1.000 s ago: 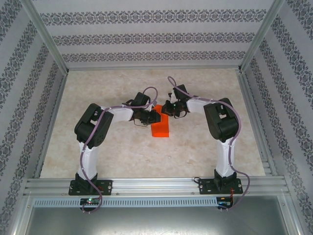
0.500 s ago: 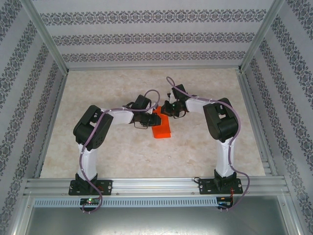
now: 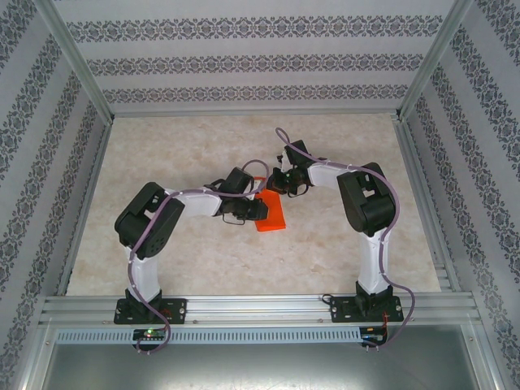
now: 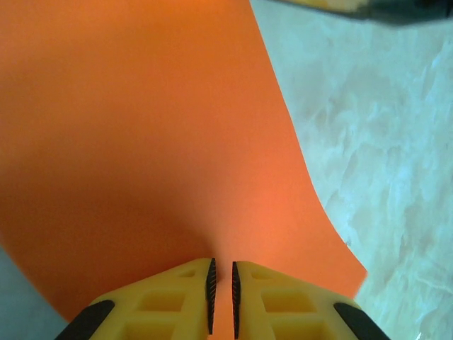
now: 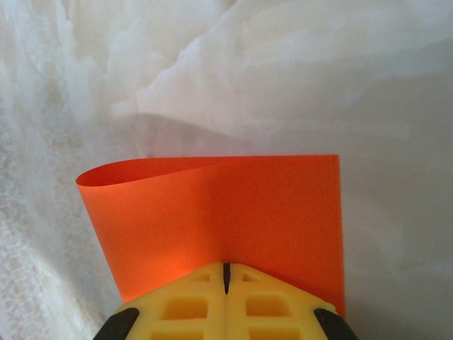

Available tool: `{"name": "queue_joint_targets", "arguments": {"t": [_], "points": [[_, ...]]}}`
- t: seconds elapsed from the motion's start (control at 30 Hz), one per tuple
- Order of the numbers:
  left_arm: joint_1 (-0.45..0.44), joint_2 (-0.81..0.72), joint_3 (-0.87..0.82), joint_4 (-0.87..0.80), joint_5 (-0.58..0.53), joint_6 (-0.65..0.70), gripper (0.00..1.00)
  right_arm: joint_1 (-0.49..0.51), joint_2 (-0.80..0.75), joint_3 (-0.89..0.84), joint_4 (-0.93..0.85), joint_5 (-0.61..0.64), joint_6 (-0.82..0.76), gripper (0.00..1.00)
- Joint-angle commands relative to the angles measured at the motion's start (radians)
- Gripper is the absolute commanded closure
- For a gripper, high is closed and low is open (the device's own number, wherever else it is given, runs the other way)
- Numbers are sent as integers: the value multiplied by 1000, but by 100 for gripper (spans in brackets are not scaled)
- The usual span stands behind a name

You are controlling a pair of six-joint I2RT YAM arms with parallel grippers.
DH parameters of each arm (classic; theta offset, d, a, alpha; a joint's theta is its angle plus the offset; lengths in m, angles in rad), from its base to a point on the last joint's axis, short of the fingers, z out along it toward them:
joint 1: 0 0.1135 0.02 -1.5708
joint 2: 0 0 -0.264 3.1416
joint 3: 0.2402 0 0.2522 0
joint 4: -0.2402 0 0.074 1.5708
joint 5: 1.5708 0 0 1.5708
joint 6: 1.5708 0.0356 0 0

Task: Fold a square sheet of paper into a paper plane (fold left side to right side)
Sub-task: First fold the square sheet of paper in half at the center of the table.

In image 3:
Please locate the orange paper sheet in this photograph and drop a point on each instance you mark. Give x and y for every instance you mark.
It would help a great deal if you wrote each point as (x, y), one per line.
(274, 213)

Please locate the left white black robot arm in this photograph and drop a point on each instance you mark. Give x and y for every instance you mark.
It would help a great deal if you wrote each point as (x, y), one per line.
(150, 219)

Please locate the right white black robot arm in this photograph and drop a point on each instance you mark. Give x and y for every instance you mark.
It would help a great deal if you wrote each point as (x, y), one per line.
(365, 203)

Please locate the grey metal sheet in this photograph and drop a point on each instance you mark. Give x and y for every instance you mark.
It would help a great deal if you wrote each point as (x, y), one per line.
(260, 365)

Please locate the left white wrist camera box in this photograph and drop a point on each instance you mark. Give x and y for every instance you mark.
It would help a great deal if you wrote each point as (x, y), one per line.
(260, 182)

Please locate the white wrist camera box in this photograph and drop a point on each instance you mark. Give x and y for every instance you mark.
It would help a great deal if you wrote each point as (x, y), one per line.
(260, 182)
(283, 155)

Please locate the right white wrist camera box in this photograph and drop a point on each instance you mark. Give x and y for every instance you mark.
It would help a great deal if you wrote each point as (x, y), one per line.
(283, 155)

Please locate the thin aluminium cross rail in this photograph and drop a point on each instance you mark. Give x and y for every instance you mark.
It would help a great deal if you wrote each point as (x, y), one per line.
(256, 112)

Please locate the wide aluminium mounting rail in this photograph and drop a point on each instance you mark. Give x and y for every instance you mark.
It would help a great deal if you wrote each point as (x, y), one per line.
(260, 308)

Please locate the aluminium side rail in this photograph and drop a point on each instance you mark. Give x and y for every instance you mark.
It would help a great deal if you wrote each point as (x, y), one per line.
(411, 162)
(95, 162)

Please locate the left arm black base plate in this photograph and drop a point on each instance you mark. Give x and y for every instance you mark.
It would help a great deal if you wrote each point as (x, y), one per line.
(174, 310)

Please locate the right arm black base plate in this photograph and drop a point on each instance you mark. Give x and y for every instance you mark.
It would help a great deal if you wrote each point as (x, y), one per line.
(341, 310)

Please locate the aluminium frame post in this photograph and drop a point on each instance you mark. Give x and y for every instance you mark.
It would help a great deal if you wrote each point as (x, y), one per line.
(436, 57)
(73, 57)

